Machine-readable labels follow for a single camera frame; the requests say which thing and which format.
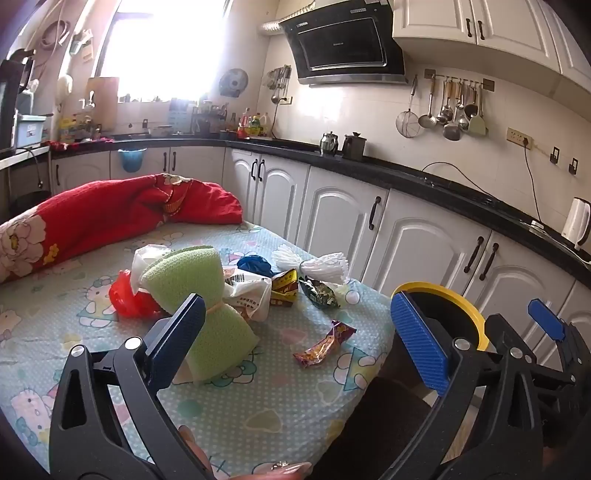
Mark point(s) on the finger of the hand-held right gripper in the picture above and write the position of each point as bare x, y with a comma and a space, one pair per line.
501, 332
547, 319

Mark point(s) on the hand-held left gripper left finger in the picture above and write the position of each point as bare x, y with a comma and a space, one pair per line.
178, 332

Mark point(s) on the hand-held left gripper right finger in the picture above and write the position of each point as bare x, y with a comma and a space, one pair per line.
420, 341

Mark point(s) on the yellow rim trash bin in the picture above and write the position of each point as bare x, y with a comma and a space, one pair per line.
443, 290

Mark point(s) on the green mesh sponge cloth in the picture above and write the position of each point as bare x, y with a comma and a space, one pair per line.
194, 277

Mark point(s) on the red plastic bag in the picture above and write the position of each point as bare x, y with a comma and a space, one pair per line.
127, 295

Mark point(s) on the white printed plastic bag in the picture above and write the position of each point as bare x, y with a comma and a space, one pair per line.
251, 295

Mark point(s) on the orange snack wrapper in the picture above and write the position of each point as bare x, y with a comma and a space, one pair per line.
323, 346

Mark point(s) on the green snack wrapper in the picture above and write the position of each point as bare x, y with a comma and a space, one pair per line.
318, 293

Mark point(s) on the yellow red snack box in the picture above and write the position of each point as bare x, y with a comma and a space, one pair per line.
284, 288

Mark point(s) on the person's left hand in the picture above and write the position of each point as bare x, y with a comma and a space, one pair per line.
196, 450

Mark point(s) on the white electric kettle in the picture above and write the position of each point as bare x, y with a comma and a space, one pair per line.
577, 224

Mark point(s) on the cartoon cat printed bedsheet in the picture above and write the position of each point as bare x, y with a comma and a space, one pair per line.
286, 392

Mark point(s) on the red floral quilt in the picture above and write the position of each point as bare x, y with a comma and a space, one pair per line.
92, 212

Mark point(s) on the row of white cabinet doors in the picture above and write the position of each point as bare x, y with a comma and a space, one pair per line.
341, 207

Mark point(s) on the black countertop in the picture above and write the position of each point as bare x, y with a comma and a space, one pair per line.
392, 173

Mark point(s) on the blue hanging bin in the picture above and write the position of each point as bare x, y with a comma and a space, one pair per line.
131, 159

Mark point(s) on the black bucket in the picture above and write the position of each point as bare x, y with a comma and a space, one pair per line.
30, 203

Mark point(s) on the dark lidded pot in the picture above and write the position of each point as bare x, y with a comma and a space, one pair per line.
354, 146

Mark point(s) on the red cloth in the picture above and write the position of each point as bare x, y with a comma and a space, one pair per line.
78, 144

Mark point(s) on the row of hanging kitchen utensils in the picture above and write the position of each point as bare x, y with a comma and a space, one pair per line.
450, 124

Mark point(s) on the steel teapot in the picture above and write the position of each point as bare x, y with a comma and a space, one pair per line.
328, 144

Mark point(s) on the group of condiment bottles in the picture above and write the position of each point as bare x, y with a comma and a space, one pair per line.
254, 124

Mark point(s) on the wooden cutting board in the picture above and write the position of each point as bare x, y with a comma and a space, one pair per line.
104, 104

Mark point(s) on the blue plastic crate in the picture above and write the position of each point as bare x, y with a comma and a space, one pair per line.
30, 131

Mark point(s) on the hanging utensil rack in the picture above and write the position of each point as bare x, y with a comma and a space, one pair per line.
279, 78

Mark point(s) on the black appliance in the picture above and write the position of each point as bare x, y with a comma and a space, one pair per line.
9, 106

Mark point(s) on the bright window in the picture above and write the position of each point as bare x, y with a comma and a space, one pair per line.
161, 46

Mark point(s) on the black range hood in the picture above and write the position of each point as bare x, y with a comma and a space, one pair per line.
341, 46

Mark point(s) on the black wall hook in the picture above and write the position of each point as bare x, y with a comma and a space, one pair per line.
554, 156
573, 166

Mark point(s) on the beige wall socket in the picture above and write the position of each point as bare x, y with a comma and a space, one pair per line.
519, 137

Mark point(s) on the wall utensil rail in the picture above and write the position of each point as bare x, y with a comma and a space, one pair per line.
488, 85

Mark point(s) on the white wall cabinet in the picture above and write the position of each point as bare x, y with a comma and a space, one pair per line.
461, 27

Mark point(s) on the silver vent duct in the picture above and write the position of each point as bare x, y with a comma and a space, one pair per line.
270, 27

